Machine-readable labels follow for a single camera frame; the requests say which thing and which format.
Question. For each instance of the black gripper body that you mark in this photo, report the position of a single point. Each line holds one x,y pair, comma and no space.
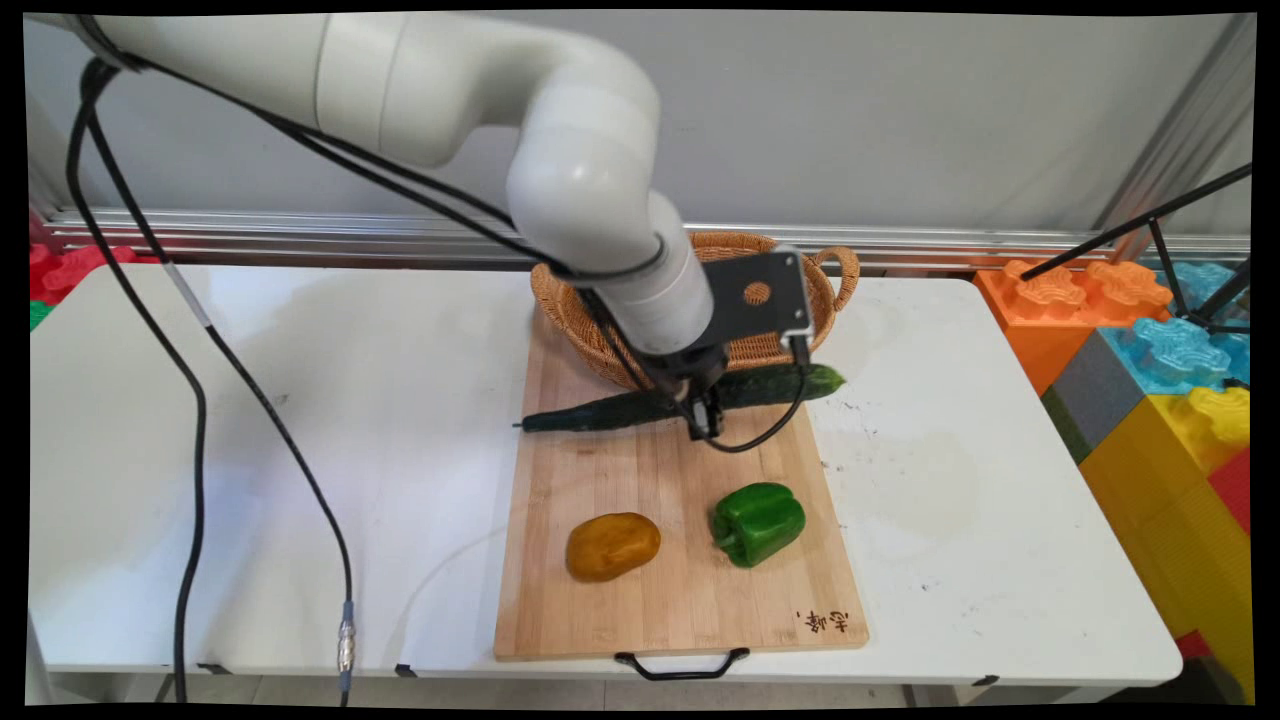
690,365

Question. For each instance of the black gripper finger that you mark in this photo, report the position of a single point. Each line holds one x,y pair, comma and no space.
712,418
691,402

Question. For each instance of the dark green cucumber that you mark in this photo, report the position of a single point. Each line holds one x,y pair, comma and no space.
610,408

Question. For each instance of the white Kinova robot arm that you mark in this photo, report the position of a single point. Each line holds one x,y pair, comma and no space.
420,90

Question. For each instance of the green bell pepper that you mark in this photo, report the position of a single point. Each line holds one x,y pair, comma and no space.
758,522

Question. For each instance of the woven wicker basket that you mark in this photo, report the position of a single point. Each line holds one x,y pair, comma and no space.
830,290

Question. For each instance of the yellow-brown potato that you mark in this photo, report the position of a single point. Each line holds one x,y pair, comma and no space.
612,546

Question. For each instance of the wooden cutting board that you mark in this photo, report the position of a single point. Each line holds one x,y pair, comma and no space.
660,600

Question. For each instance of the orange foam block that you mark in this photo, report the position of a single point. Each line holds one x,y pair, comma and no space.
1050,310

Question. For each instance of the grey foam block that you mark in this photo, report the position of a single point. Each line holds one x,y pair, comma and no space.
1095,395

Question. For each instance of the light blue foam block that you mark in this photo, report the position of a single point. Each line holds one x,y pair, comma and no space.
1170,355
1205,285

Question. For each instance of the black tripod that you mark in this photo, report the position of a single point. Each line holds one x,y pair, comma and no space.
1190,260

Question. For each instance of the red foam block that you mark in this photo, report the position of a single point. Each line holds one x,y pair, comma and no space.
1235,490
70,270

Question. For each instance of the black wrist camera mount plate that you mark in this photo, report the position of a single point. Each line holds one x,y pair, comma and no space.
762,293

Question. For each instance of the aluminium rail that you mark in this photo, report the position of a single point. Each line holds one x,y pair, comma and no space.
300,235

